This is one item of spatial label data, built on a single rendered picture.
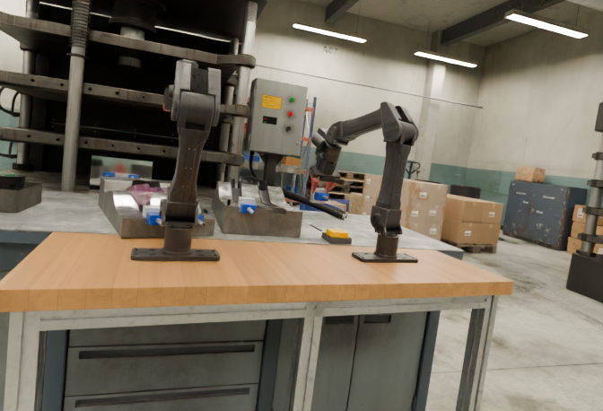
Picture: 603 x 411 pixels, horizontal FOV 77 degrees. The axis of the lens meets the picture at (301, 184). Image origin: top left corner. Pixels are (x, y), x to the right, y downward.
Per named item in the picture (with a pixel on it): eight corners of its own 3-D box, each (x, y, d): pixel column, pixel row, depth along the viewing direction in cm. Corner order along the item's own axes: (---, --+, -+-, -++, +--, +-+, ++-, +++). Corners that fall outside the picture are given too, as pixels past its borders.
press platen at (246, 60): (259, 94, 189) (264, 56, 188) (-59, 40, 150) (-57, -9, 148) (238, 108, 268) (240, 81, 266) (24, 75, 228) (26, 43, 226)
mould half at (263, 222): (300, 238, 127) (304, 198, 126) (222, 233, 119) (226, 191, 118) (268, 212, 175) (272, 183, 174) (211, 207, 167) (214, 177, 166)
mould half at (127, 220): (214, 235, 115) (217, 200, 114) (120, 238, 100) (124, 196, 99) (169, 206, 156) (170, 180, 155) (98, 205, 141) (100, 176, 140)
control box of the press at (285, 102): (279, 338, 220) (310, 85, 209) (226, 340, 211) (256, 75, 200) (271, 321, 241) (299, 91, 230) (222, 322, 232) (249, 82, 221)
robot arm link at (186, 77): (170, 81, 101) (178, 56, 73) (205, 87, 104) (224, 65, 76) (166, 126, 102) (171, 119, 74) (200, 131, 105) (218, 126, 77)
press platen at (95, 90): (254, 144, 191) (258, 106, 190) (-62, 104, 152) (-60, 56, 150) (233, 144, 270) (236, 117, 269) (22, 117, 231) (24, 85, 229)
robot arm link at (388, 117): (325, 124, 131) (397, 96, 107) (344, 127, 136) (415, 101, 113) (327, 158, 129) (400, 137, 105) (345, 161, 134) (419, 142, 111)
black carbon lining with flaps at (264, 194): (281, 213, 131) (284, 186, 130) (234, 210, 126) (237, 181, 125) (261, 198, 164) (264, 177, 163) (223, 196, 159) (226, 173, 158)
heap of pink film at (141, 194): (192, 209, 122) (194, 186, 122) (133, 208, 112) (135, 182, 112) (170, 196, 143) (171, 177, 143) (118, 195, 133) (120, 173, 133)
